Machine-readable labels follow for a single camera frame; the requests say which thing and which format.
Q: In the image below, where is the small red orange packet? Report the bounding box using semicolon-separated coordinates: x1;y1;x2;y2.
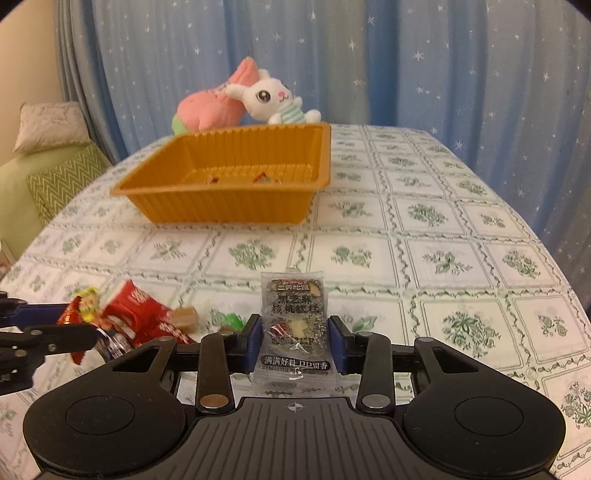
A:
56;298;83;326

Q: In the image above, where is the red snack packet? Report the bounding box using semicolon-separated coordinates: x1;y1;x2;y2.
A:
134;300;198;348
102;279;160;340

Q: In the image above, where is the caramel candy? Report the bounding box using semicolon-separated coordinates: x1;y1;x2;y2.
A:
170;306;200;329

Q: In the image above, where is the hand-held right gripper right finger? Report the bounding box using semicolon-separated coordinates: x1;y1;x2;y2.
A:
327;315;483;414

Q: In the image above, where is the black snack packet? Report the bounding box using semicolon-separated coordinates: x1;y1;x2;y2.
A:
252;271;335;398

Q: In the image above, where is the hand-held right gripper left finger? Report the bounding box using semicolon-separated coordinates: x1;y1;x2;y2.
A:
109;314;265;414

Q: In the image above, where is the yellow candy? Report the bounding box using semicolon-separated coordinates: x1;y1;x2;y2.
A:
73;286;103;325

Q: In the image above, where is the green zigzag pillow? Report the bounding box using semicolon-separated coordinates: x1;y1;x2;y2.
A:
25;143;112;229

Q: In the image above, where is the pink plush toy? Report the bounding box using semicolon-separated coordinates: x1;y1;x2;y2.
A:
172;56;260;137

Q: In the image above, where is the beige pillow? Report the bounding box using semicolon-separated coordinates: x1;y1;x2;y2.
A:
13;102;91;155

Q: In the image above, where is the white rabbit plush toy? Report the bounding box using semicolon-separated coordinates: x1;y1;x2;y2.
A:
225;68;322;126

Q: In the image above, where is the dark blue silver packet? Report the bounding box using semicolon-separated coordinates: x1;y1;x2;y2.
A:
96;329;136;361

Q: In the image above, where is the orange plastic tray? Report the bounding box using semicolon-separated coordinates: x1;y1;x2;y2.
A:
109;122;333;225

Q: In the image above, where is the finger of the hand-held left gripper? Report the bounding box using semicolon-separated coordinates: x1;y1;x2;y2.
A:
23;322;101;360
0;291;72;329

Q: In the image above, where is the green wrapped candy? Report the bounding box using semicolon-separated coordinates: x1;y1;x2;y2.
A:
216;311;246;332

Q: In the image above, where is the blue starred curtain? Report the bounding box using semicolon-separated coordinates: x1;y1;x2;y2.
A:
53;0;591;264

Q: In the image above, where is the light green sofa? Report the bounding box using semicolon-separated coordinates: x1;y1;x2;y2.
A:
0;138;112;274

